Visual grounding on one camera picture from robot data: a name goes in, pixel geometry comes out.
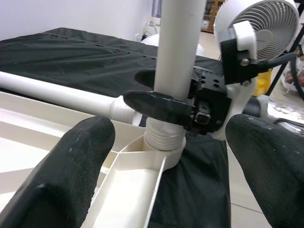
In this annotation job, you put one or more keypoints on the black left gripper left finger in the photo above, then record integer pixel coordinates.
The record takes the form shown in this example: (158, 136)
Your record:
(61, 180)

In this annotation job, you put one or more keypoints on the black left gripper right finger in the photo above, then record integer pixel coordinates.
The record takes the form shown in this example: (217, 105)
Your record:
(273, 171)

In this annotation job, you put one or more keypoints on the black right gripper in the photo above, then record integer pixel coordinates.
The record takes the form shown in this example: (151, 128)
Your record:
(211, 104)

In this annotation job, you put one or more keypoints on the white plastic table leg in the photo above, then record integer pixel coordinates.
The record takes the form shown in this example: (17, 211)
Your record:
(59, 95)
(178, 47)

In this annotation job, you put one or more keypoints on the white plastic children table top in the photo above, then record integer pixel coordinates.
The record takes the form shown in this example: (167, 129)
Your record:
(133, 185)

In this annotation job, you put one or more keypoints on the yellow plastic bag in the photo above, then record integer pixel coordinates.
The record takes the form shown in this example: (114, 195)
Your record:
(263, 83)

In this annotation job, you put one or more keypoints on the black fabric table cover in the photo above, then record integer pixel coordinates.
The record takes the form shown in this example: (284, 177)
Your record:
(71, 59)

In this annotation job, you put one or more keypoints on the wooden shelf with items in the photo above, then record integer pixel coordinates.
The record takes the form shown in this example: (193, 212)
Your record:
(213, 14)

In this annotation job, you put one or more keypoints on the white standing fan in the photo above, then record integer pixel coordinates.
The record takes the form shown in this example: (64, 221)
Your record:
(273, 19)

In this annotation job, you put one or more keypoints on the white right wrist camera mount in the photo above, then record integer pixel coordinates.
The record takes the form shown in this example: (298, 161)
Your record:
(245, 38)

